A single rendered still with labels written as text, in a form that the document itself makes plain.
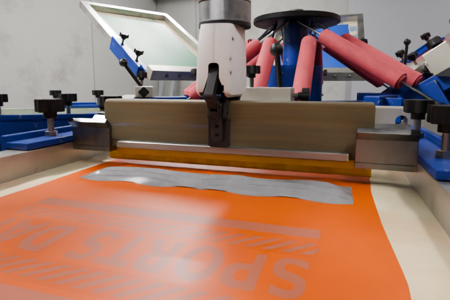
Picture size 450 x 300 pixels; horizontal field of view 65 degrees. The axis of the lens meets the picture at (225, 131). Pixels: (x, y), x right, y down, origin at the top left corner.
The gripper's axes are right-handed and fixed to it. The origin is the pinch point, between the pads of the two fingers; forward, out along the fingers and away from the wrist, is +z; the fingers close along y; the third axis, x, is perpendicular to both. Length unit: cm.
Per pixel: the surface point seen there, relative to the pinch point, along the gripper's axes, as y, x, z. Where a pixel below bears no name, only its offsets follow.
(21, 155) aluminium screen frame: 12.7, -25.5, 2.7
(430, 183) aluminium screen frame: 9.5, 25.4, 3.3
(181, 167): 0.8, -6.8, 5.9
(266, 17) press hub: -72, -8, -29
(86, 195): 16.9, -11.5, 5.9
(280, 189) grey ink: 9.5, 9.9, 5.3
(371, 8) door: -375, 46, -88
